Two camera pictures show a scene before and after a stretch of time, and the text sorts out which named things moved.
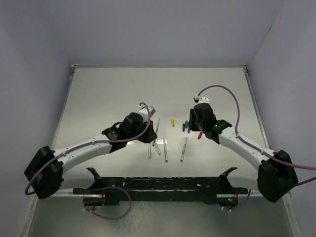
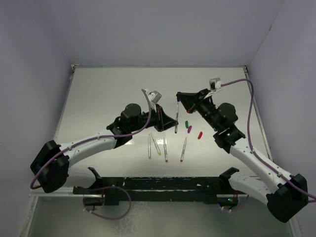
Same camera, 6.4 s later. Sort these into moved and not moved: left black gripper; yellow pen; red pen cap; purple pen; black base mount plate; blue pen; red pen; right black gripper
Moved: left black gripper; right black gripper; blue pen
Not moved: black base mount plate; purple pen; red pen; yellow pen; red pen cap
